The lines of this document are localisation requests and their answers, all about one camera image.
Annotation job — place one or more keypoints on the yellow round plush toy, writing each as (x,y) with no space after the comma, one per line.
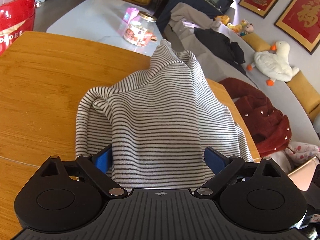
(223,19)

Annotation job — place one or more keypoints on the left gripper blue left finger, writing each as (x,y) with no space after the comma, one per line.
(103,159)

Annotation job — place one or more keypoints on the white goose plush toy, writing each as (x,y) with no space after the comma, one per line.
(275,66)

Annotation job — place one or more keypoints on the black jacket on sofa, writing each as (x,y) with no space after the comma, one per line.
(220,45)

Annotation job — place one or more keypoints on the small plush toys group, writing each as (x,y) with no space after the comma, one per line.
(242,29)

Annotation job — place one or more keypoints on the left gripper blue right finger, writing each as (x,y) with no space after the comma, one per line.
(215,160)

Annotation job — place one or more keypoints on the beige blanket on sofa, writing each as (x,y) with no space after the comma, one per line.
(184,12)

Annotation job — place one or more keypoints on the white marble coffee table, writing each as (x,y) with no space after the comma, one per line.
(101,21)

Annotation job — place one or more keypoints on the red framed calligraphy picture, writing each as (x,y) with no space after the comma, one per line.
(300,20)

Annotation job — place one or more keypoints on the pink dotted white cloth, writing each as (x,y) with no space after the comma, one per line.
(300,152)

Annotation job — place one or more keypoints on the black white striped shirt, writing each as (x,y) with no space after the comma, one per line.
(158,122)

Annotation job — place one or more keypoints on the glass snack jar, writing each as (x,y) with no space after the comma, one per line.
(140,30)

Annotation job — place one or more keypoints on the pink small box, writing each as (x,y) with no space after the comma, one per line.
(130,14)

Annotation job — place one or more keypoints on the yellow long sofa cushion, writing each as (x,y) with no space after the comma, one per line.
(299,85)

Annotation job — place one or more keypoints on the dark red fuzzy coat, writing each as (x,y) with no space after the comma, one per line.
(268,126)

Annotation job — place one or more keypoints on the red goblet-shaped bin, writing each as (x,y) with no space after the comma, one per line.
(17,16)

